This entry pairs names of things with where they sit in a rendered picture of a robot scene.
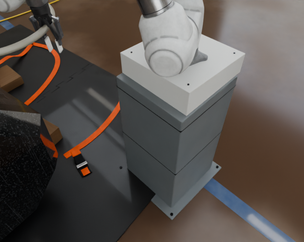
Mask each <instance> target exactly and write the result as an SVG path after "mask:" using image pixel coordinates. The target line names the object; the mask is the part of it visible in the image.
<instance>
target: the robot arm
mask: <svg viewBox="0 0 304 242"><path fill-rule="evenodd" d="M25 1H26V4H27V5H28V6H30V9H31V11H32V14H33V15H31V17H30V18H29V20H30V21H31V23H32V25H33V27H34V29H35V31H37V30H38V29H39V28H41V27H42V26H43V25H44V24H46V25H47V26H48V27H49V29H50V30H51V32H52V34H53V35H54V37H55V43H56V45H57V47H58V50H59V53H61V52H62V50H63V47H62V41H61V39H62V38H63V37H64V35H63V32H62V29H61V26H60V22H59V17H58V16H57V17H54V16H53V15H52V14H51V12H50V7H49V4H48V0H0V12H3V13H7V12H12V11H14V10H16V9H18V8H19V7H20V6H21V5H22V4H23V3H24V2H25ZM136 1H137V3H138V5H139V8H140V10H141V12H142V15H141V17H140V22H139V29H140V34H141V38H142V41H143V46H144V50H145V53H144V56H145V59H146V62H147V64H148V66H149V68H150V69H151V70H152V71H153V72H154V73H155V74H156V75H158V76H161V77H172V76H175V75H178V74H181V73H182V72H183V71H185V70H186V69H187V68H188V66H191V65H193V64H196V63H198V62H201V61H206V60H207V59H208V55H206V54H204V53H202V52H200V51H199V41H200V37H201V32H202V26H203V18H204V4H203V0H136ZM52 19H53V21H52ZM37 21H38V22H37ZM53 22H54V24H55V26H54V24H53ZM38 23H39V24H38ZM41 38H42V39H43V41H44V43H45V44H46V45H47V48H48V50H49V52H51V51H52V50H53V47H52V44H51V42H50V39H49V37H48V36H47V34H46V33H45V34H44V35H43V36H42V37H41Z"/></svg>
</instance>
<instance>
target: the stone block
mask: <svg viewBox="0 0 304 242"><path fill-rule="evenodd" d="M57 159H58V152H57V150H56V148H55V145H54V143H53V141H52V139H51V136H50V134H49V132H48V130H47V127H46V125H45V123H44V120H43V118H42V116H41V114H40V113H38V112H37V111H35V110H34V109H32V108H31V107H29V106H28V105H26V104H25V103H23V102H21V101H20V100H18V99H17V98H15V97H14V96H12V95H11V94H9V93H7V92H6V91H4V90H3V89H1V88H0V241H1V240H2V239H4V238H5V237H6V236H7V235H8V234H9V233H10V232H12V231H13V230H14V229H15V228H16V227H17V226H19V225H20V224H21V223H22V222H23V221H24V220H25V219H27V218H28V217H29V216H30V215H31V214H32V213H34V212H35V211H36V210H37V207H38V205H39V203H40V201H41V199H42V197H43V194H44V192H45V190H46V188H47V186H48V184H49V181H50V179H51V177H52V175H53V173H54V171H55V168H56V164H57Z"/></svg>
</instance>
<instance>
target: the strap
mask: <svg viewBox="0 0 304 242"><path fill-rule="evenodd" d="M33 45H34V46H38V47H42V48H45V49H47V50H48V48H47V45H43V44H39V43H35V42H34V43H32V44H31V45H29V46H27V48H26V49H25V50H24V51H23V52H22V53H21V54H19V55H15V56H6V57H4V58H3V59H1V60H0V64H2V63H3V62H5V61H6V60H7V59H9V58H11V57H19V56H23V55H24V54H26V53H27V52H28V51H29V50H30V48H31V47H32V46H33ZM51 53H52V54H53V55H54V57H55V66H54V69H53V71H52V72H51V74H50V76H49V77H48V78H47V80H46V81H45V82H44V83H43V85H42V86H41V87H40V88H39V89H38V90H37V91H36V92H35V93H34V94H33V95H32V96H31V97H30V98H29V99H28V100H27V101H26V102H25V104H26V105H29V104H30V103H31V102H33V101H34V100H35V99H36V98H37V97H38V96H39V95H40V94H41V93H42V92H43V91H44V89H45V88H46V87H47V86H48V84H49V83H50V82H51V80H52V79H53V78H54V76H55V74H56V73H57V71H58V69H59V66H60V57H59V54H58V53H57V52H56V51H55V50H54V49H53V50H52V51H51ZM119 111H120V105H119V102H118V104H117V106H116V107H115V109H114V110H113V112H112V113H111V114H110V115H109V117H108V118H107V119H106V121H105V122H104V123H103V124H102V125H101V126H100V127H99V128H98V129H97V130H96V131H95V132H94V133H93V134H92V135H90V136H89V137H88V138H87V139H85V140H84V141H83V142H81V143H80V144H78V145H77V146H75V147H74V148H72V149H71V150H69V151H68V152H66V153H65V154H63V155H64V156H65V157H66V158H69V157H70V156H71V153H70V152H71V151H73V150H75V149H77V148H79V150H80V149H82V148H83V147H85V146H86V145H88V144H89V143H90V142H91V141H93V140H94V139H95V138H96V137H97V136H98V135H99V134H100V133H101V132H102V131H103V130H104V129H105V128H106V127H107V126H108V125H109V124H110V123H111V121H112V120H113V119H114V117H115V116H116V115H117V114H118V112H119Z"/></svg>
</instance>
